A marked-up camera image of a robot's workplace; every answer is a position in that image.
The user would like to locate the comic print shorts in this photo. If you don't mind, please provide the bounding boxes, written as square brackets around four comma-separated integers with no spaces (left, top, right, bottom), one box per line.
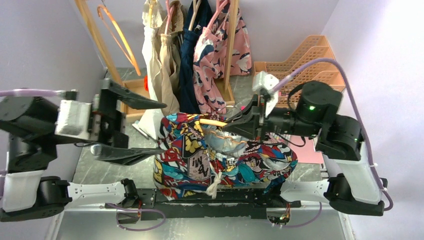
[153,112,298,201]

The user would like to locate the orange hanger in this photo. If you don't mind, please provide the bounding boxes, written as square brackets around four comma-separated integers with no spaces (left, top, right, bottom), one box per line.
[96,4,142,77]
[199,118,247,149]

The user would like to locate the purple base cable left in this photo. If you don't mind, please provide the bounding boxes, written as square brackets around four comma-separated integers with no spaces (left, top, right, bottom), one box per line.
[107,202,167,232]

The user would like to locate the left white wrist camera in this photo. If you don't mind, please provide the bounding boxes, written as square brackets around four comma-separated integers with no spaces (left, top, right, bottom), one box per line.
[54,99,92,140]

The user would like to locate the wooden clothes rack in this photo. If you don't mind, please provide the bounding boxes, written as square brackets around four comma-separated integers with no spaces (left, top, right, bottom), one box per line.
[75,0,240,124]

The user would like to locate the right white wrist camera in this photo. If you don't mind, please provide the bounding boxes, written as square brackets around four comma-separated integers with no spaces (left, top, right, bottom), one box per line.
[252,71,280,117]

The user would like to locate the orange plastic file organizer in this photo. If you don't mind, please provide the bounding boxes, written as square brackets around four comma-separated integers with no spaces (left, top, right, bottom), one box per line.
[253,35,347,109]

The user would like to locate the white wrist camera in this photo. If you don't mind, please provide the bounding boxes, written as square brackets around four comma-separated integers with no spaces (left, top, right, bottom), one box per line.
[252,71,280,117]
[54,99,92,140]

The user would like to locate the pink floral hanging garment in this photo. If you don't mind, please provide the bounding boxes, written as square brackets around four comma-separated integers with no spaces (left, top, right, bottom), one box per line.
[193,0,252,115]

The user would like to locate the navy hanging garment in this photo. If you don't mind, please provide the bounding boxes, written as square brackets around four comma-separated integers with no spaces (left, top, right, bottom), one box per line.
[178,0,213,114]

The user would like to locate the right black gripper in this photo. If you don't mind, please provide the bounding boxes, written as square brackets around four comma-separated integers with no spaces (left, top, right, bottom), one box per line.
[222,93,321,143]

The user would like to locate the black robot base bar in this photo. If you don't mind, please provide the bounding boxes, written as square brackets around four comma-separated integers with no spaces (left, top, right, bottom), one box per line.
[118,188,302,220]

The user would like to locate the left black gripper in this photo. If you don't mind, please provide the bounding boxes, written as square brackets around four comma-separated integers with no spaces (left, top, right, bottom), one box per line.
[47,79,172,164]

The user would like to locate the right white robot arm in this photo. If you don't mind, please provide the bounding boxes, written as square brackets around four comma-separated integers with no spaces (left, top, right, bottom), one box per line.
[223,80,394,216]

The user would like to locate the beige hanging garment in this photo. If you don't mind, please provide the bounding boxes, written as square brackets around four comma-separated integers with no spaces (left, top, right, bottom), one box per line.
[157,0,184,116]

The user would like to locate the orange cloth on table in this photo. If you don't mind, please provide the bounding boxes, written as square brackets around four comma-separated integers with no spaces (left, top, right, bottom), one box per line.
[143,75,149,92]

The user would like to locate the white hanging garment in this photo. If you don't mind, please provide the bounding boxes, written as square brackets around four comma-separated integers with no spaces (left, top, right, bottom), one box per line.
[138,0,163,140]

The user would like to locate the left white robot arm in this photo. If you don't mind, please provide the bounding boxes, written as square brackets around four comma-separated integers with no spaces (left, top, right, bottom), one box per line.
[0,78,166,222]

